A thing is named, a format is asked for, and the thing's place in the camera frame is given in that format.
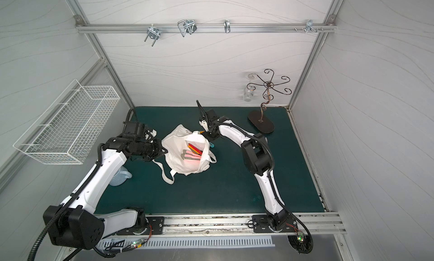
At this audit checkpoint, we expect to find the red utility knife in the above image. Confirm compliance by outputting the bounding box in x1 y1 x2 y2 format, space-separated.
188 143 203 155

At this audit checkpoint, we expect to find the white printed tote bag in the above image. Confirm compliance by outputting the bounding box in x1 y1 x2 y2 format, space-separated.
154 124 217 185

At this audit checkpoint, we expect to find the pink art knife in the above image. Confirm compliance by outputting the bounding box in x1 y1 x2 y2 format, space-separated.
181 154 201 161

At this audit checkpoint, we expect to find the pink utility knife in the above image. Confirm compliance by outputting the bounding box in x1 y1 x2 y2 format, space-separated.
183 150 200 157

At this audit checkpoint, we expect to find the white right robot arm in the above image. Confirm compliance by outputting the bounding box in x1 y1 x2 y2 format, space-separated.
200 114 314 254

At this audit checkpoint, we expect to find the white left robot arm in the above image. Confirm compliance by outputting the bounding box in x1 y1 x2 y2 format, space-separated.
28 138 167 261

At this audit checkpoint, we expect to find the light blue plastic cup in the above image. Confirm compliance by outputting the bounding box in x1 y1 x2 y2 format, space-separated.
109 166 132 186

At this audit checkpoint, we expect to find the small glass jar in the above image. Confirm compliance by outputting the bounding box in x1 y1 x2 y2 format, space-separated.
243 87 255 102

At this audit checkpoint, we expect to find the dark metal jewelry stand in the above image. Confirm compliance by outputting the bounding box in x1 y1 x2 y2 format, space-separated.
245 69 292 134

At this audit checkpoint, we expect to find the metal U-bolt hook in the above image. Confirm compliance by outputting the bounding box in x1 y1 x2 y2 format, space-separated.
177 20 197 37

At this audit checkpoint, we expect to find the metal clamp hook left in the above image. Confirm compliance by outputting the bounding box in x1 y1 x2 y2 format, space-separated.
144 26 160 47

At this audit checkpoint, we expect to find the metal clamp hook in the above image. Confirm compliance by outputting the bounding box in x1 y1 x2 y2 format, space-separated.
294 20 324 34
144 26 160 47

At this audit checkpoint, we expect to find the metal clamp hook right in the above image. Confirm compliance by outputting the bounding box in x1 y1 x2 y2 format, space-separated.
294 20 324 34

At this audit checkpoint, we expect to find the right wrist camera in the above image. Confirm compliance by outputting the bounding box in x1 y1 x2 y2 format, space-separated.
196 100 219 131

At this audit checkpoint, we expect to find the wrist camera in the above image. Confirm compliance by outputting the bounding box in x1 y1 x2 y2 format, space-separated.
121 108 157 141
196 100 219 131

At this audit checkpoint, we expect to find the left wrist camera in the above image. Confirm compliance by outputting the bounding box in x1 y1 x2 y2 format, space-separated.
121 108 157 141

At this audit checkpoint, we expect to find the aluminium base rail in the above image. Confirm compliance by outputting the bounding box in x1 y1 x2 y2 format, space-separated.
67 211 347 240

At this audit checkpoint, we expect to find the white wire basket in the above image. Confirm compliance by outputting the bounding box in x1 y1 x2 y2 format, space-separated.
13 80 120 165

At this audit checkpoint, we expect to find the white vented cable duct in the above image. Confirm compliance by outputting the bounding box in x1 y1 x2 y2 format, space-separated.
97 236 275 253

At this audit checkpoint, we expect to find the small metal ring hook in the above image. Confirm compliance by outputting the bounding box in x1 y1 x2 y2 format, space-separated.
223 20 231 34

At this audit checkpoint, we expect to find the aluminium top rail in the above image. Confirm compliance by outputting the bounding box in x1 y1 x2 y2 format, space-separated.
76 22 337 34

